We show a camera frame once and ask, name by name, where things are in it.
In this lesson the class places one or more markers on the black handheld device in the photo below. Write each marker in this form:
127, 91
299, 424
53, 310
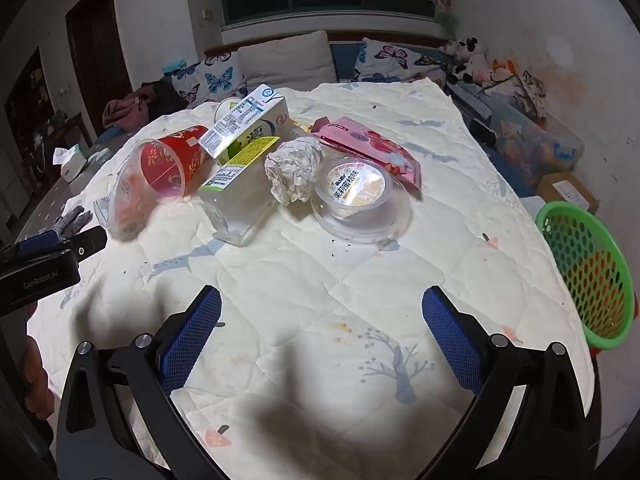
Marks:
482, 132

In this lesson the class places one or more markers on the white quilted blanket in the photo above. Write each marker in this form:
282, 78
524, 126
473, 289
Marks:
325, 285

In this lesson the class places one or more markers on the grey knit glove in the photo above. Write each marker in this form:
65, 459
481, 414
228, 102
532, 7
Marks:
75, 220

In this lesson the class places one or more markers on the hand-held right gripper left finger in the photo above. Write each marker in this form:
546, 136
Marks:
192, 340

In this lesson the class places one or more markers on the paper flower wall decoration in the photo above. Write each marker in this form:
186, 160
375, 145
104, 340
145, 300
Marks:
442, 2

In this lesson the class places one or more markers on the brown wooden door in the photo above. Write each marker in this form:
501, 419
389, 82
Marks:
97, 50

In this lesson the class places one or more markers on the teal cloth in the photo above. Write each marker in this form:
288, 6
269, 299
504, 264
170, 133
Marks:
173, 66

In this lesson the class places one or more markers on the pink jacket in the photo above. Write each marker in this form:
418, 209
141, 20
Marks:
125, 110

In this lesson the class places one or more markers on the small butterfly print pillow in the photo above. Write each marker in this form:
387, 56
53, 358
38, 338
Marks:
215, 80

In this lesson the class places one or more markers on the brown cardboard box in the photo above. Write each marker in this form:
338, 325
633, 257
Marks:
565, 190

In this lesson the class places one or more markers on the dark clothes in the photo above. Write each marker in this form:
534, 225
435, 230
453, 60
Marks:
167, 97

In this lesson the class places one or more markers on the clear plastic storage bin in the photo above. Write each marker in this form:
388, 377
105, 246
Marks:
530, 145

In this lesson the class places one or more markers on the dark shelf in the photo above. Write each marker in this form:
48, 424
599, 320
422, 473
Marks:
25, 105

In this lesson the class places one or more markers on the person's left hand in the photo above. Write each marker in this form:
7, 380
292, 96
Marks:
37, 375

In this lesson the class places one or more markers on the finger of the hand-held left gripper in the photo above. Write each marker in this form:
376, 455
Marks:
87, 241
40, 245

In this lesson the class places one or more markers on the green plastic basket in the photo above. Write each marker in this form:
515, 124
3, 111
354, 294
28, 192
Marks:
607, 335

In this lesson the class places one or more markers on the grey patterned long box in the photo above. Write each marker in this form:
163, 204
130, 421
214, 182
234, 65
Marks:
470, 100

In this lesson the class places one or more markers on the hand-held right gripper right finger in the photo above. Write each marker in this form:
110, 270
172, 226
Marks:
450, 345

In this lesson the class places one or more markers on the clear plastic lid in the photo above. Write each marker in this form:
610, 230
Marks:
392, 220

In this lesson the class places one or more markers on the white tissue box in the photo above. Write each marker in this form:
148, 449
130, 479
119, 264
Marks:
75, 162

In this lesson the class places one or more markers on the pink snack packet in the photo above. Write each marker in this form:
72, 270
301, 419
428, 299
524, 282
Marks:
370, 142

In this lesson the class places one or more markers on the red printed paper cup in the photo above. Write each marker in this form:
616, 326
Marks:
170, 160

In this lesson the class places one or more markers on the white tissue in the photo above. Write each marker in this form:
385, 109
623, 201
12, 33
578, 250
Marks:
295, 170

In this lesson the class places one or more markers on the clear bottle with green label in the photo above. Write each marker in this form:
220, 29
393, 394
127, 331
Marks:
240, 210

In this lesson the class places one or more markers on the white and blue milk carton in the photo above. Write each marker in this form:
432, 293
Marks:
245, 115

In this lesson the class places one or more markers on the beige pillow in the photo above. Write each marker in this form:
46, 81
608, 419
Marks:
285, 62

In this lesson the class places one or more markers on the large butterfly print pillow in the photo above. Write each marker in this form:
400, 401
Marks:
395, 62

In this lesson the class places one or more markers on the clear pudding cup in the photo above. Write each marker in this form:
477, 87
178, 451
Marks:
357, 185

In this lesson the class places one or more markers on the orange fox plush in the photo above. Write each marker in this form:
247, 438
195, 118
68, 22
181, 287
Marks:
504, 67

